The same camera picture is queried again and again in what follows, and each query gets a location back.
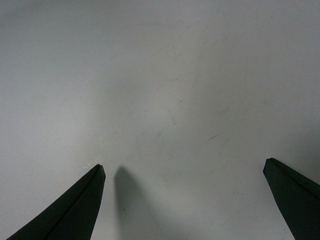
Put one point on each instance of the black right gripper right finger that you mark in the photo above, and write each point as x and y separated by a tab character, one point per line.
297	198

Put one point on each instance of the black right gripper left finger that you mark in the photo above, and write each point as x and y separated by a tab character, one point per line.
73	215

